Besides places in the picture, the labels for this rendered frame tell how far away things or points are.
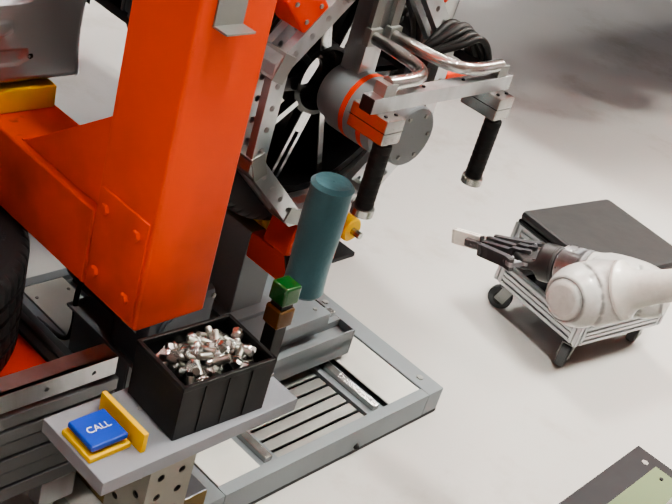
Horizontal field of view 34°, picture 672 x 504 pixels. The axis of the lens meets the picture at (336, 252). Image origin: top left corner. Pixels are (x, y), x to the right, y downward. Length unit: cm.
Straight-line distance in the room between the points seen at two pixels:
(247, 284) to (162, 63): 91
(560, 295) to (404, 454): 98
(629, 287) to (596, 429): 125
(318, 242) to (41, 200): 53
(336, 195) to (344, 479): 76
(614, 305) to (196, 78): 76
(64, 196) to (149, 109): 32
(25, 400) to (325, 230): 64
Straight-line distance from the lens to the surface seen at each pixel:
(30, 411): 204
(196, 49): 168
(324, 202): 208
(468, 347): 313
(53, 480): 222
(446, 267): 347
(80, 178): 199
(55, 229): 207
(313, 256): 214
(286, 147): 227
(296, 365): 262
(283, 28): 200
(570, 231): 319
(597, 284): 182
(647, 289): 182
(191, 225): 187
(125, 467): 179
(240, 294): 252
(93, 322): 243
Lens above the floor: 168
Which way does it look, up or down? 30 degrees down
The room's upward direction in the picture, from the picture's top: 17 degrees clockwise
